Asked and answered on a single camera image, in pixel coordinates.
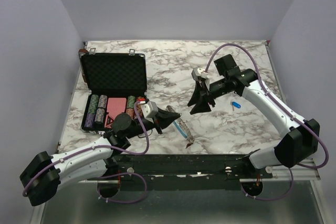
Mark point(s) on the grey blue spiral keyring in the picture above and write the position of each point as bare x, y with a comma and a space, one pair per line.
184, 130

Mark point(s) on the pink playing card deck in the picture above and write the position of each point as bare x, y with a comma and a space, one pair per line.
115, 106

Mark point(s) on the purple poker chip stack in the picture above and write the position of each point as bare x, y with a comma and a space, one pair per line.
95, 112

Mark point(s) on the black poker chip case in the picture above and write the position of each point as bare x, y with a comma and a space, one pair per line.
114, 75

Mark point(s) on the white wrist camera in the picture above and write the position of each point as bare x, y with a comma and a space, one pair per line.
149, 109
200, 75

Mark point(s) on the orange poker chip stack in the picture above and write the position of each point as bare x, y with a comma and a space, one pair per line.
131, 112

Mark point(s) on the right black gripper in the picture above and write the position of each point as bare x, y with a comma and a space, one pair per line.
199, 93

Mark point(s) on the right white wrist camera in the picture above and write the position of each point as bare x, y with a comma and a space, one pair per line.
200, 75

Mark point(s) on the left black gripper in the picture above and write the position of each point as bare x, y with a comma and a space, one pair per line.
165, 118

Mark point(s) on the green poker chip stack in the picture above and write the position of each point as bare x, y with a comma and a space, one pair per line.
131, 101

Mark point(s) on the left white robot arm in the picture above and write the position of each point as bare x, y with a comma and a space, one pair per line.
46, 174

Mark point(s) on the aluminium rail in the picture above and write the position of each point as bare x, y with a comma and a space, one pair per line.
296, 175

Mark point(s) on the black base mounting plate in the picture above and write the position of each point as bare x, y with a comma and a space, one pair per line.
182, 162

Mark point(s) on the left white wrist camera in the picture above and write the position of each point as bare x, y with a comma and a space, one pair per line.
149, 109

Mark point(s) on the blue tagged key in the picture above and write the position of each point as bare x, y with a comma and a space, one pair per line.
235, 105

